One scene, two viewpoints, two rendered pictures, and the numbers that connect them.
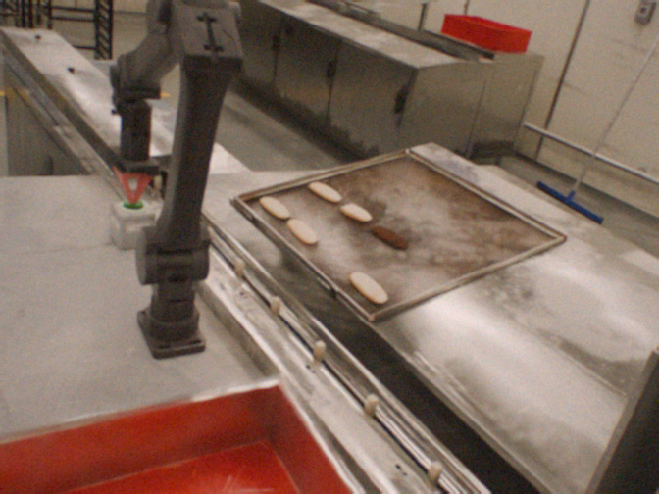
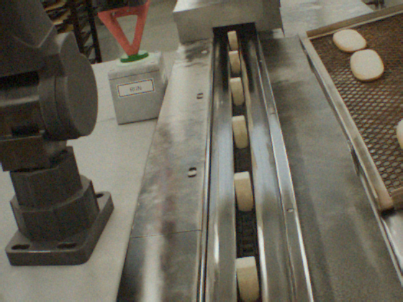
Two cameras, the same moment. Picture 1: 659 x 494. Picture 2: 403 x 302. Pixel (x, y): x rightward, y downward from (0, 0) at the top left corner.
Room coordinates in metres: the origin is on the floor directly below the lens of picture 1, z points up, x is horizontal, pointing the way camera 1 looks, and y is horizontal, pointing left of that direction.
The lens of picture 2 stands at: (0.59, -0.28, 1.11)
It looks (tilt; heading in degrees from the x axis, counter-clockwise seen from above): 22 degrees down; 44
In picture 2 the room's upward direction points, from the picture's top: 11 degrees counter-clockwise
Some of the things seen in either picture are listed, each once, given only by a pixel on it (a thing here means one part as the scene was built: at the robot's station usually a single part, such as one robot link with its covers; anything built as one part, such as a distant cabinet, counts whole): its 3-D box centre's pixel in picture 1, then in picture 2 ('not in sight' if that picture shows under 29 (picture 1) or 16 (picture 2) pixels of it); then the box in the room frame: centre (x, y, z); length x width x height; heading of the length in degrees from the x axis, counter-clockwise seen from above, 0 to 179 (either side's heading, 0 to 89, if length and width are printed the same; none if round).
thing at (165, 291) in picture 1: (169, 267); (34, 115); (0.91, 0.24, 0.94); 0.09 x 0.05 x 0.10; 30
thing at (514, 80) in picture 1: (466, 103); not in sight; (4.78, -0.79, 0.44); 0.70 x 0.55 x 0.87; 39
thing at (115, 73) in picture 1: (130, 92); not in sight; (1.22, 0.42, 1.12); 0.11 x 0.09 x 0.12; 30
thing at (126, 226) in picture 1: (133, 230); (144, 97); (1.18, 0.40, 0.84); 0.08 x 0.08 x 0.11; 39
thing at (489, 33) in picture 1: (485, 31); not in sight; (4.78, -0.79, 0.94); 0.51 x 0.36 x 0.13; 43
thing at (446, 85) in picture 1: (343, 55); not in sight; (5.31, 0.16, 0.51); 3.00 x 1.26 x 1.03; 39
